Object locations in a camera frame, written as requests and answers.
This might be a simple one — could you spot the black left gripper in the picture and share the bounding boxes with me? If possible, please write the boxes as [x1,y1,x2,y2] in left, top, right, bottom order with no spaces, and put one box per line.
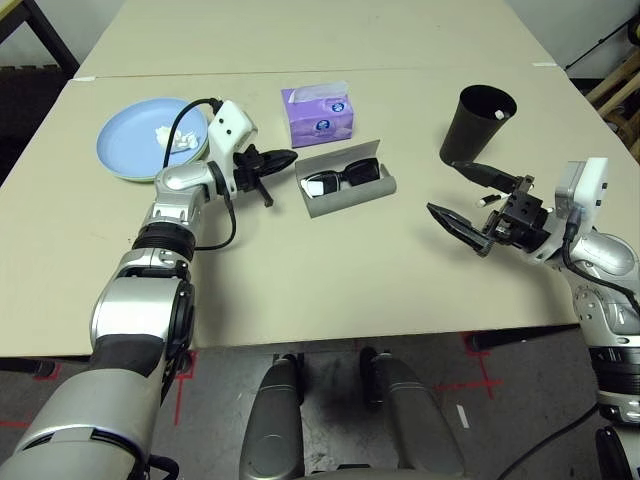
[232,144,300,209]

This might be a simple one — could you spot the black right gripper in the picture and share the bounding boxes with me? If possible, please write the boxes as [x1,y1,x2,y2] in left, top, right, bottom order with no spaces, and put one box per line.
[427,162,551,257]

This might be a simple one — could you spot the grey glasses case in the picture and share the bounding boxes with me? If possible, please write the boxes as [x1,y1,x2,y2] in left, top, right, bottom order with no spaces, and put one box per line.
[293,139,399,219]

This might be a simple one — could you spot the black sunglasses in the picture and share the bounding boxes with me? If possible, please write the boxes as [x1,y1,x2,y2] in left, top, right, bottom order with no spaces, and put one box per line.
[300,156,384,200]

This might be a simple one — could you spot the white tissue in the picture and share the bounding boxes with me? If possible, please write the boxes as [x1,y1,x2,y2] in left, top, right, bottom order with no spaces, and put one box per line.
[154,124,200,151]

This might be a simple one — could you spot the blue plastic plate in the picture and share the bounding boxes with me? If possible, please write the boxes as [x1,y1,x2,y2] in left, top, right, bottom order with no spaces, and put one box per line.
[96,97,211,182]

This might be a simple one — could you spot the purple tissue box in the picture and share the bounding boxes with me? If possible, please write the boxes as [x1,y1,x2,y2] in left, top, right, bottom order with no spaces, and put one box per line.
[280,82,357,149]

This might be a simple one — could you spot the black plastic cup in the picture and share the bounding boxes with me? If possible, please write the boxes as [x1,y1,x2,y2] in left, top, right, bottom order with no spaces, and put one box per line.
[439,84,518,165]

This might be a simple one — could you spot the green plastic plate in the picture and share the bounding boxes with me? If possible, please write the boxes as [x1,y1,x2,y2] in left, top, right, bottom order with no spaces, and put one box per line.
[112,144,211,185]

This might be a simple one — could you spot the black table foot bar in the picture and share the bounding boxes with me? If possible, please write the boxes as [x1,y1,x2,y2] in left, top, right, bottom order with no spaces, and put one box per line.
[472,324,584,351]
[0,357,56,379]

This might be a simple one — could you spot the thin black stand rod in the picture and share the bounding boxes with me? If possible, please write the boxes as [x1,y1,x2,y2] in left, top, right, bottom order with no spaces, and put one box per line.
[567,29,629,71]

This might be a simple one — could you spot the grey right robot leg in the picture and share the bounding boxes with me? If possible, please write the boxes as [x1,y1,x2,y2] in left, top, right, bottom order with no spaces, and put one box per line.
[360,345,466,476]

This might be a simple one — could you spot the grey robot leg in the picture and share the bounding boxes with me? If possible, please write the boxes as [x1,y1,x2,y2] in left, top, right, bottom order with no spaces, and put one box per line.
[239,353,307,480]
[360,345,466,476]

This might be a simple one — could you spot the black-framed side desk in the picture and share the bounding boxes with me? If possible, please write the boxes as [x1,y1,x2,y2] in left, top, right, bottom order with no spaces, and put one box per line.
[0,0,81,76]

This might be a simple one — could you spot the black foam floor mat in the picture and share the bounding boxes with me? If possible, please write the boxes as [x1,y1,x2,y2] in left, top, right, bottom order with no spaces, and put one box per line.
[0,64,71,186]

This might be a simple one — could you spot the grey left robot leg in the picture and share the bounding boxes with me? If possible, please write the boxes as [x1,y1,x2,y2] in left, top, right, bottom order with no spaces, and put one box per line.
[239,353,307,480]

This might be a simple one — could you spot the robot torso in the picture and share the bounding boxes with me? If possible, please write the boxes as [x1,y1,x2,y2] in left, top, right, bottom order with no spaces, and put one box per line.
[299,464,451,480]

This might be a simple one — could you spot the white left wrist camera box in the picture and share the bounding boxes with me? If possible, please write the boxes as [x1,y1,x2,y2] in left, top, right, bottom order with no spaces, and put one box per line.
[207,99,259,174]

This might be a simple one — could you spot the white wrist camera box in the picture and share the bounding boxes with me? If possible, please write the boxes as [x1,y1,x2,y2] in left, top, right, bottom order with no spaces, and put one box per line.
[207,99,259,174]
[553,157,610,234]

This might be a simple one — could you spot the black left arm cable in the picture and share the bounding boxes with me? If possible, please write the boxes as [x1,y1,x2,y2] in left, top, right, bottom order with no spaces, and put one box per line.
[162,97,239,251]

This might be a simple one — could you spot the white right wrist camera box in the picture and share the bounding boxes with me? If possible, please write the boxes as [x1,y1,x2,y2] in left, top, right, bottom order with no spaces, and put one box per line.
[553,157,610,234]

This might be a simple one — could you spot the wooden stool frame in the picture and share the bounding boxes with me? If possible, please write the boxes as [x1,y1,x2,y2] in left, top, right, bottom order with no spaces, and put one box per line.
[584,52,640,146]

